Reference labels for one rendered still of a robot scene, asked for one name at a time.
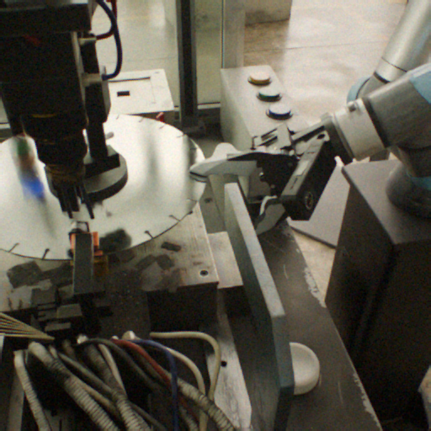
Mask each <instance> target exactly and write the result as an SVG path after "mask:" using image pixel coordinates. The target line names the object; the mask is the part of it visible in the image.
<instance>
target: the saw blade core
mask: <svg viewBox="0 0 431 431"><path fill-rule="evenodd" d="M117 117H119V115H118V114H117V115H114V114H109V120H108V122H107V123H104V132H105V133H106V132H110V131H113V132H114V138H111V140H108V141H106V143H108V144H110V145H111V146H112V147H113V148H114V149H115V150H116V151H118V153H121V154H122V155H123V156H124V157H125V159H126V161H127V167H128V173H127V177H126V179H125V181H124V182H123V183H122V184H120V185H119V187H118V188H117V189H114V190H113V191H111V192H109V193H107V194H102V195H100V196H95V198H91V199H89V200H90V204H91V206H92V210H93V214H94V217H95V218H94V219H91V218H90V215H89V213H88V207H87V205H86V202H84V199H82V201H81V204H80V212H72V213H73V216H74V217H73V218H71V219H69V218H68V214H67V212H62V211H61V204H59V203H60V201H58V198H57V194H56V193H54V192H53V191H52V190H51V189H50V188H49V186H48V183H47V181H46V178H45V175H44V170H43V166H45V165H43V164H42V163H40V162H39V161H38V157H37V152H36V149H35V143H34V141H33V140H32V139H30V138H28V137H27V136H26V135H25V134H24V132H21V133H19V135H17V136H16V137H17V138H16V137H12V138H10V139H8V140H7V141H5V142H4V143H2V144H0V250H3V251H5V252H8V253H10V252H11V251H12V250H13V251H12V252H11V253H12V254H16V255H20V257H24V258H33V259H40V260H42V259H43V257H44V255H45V251H47V250H50V251H49V252H48V253H47V254H46V255H45V258H44V260H54V261H67V260H74V252H72V250H71V240H72V235H74V234H81V233H89V232H95V231H98V234H99V250H93V258H100V257H104V256H108V255H112V253H117V250H116V247H115V246H114V245H115V244H118V245H117V246H118V249H119V250H120V252H122V251H125V250H128V249H131V248H133V247H138V246H140V245H142V244H145V242H148V241H150V240H151V238H150V237H149V236H148V235H147V234H145V233H146V232H149V235H150V236H151V237H152V238H155V237H159V236H161V235H162V234H163V233H165V232H166V231H168V230H170V229H171V228H172V227H174V226H176V225H177V224H178V223H179V222H181V221H182V219H183V218H184V217H185V216H186V215H187V214H189V213H190V212H191V211H192V210H193V208H194V207H195V206H196V204H197V202H198V201H199V200H200V198H201V196H202V194H203V193H204V190H205V185H206V180H207V175H206V177H202V175H198V174H196V173H191V172H190V168H191V167H193V166H194V165H195V164H196V163H197V162H201V161H203V160H205V158H204V156H203V154H202V151H201V150H200V149H199V148H198V147H197V146H196V145H195V144H194V141H193V140H191V139H190V138H189V137H188V136H185V135H184V134H183V133H182V132H180V131H179V130H178V129H175V128H173V127H172V126H170V125H166V124H163V123H161V122H158V121H157V122H156V123H155V124H152V125H149V124H150V123H151V122H152V121H154V120H149V119H143V118H140V117H135V116H134V115H132V116H127V114H120V117H119V119H118V120H117ZM139 122H141V123H139ZM165 125H166V126H165ZM160 128H162V129H161V130H160ZM178 137H180V138H178ZM19 139H21V140H19ZM108 144H107V145H108ZM190 150H192V151H190ZM195 182H198V183H195ZM187 200H191V201H187ZM170 216H172V217H173V218H174V219H173V218H170ZM175 219H176V220H175ZM177 220H178V221H177ZM15 245H19V246H17V247H16V248H14V247H15Z"/></svg>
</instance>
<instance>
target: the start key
mask: <svg viewBox="0 0 431 431"><path fill-rule="evenodd" d="M259 96H260V97H261V98H266V99H274V98H278V97H279V96H280V91H279V90H278V89H277V88H274V87H263V88H260V90H259Z"/></svg>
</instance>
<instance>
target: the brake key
mask: <svg viewBox="0 0 431 431"><path fill-rule="evenodd" d="M290 112H291V109H290V107H289V106H287V105H285V104H281V103H277V104H273V105H271V106H270V107H269V113H270V114H271V115H273V116H277V118H284V116H285V117H287V115H289V114H290Z"/></svg>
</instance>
